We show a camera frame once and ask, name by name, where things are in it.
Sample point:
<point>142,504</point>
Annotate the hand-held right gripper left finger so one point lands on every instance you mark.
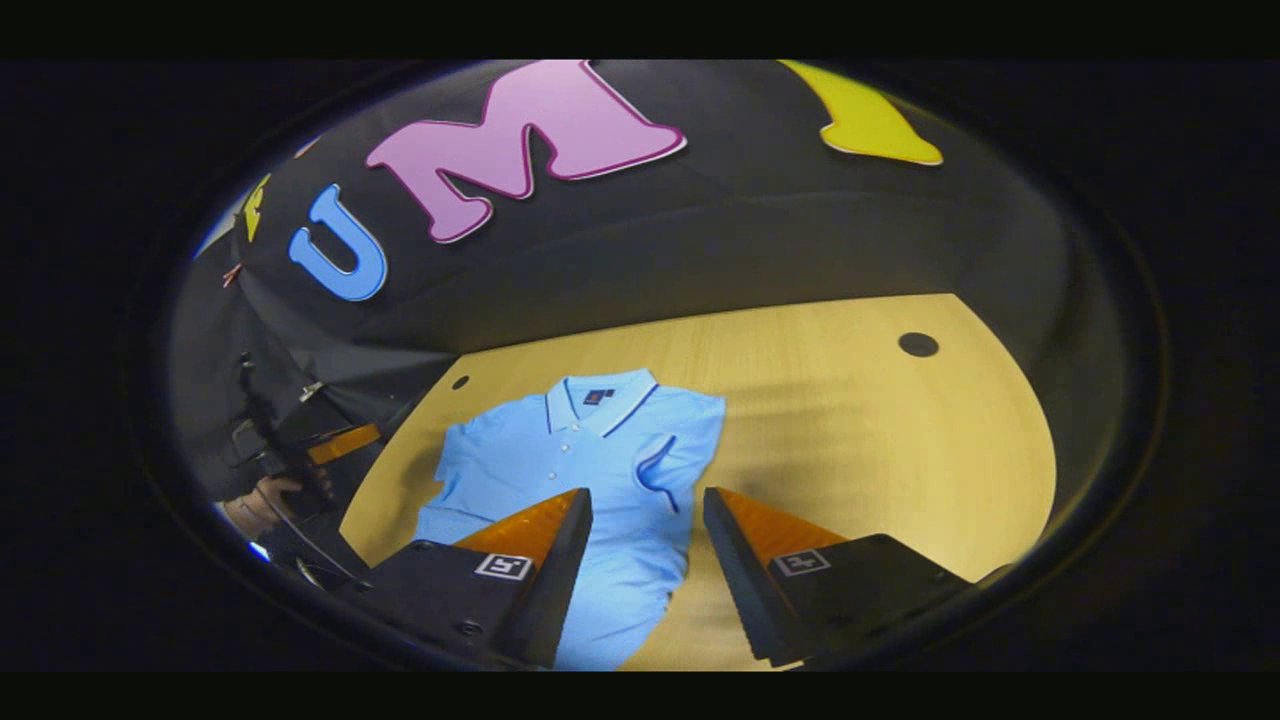
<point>560,580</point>

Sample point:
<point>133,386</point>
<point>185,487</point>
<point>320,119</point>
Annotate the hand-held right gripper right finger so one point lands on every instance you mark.
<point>740,580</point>

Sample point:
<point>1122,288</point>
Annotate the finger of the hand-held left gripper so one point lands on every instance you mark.
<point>345,443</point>

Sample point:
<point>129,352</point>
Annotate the light blue T-shirt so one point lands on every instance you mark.
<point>600,450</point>

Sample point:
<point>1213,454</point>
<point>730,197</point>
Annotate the white cloth clip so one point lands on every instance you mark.
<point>310,391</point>

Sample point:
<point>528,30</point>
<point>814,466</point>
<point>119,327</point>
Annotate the pink cloth clip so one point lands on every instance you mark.
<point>231,275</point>

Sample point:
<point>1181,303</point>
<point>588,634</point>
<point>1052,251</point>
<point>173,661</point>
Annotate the large black table grommet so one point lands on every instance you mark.
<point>918,344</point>

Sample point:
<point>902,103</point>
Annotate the black backdrop cloth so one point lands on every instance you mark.
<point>750,230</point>

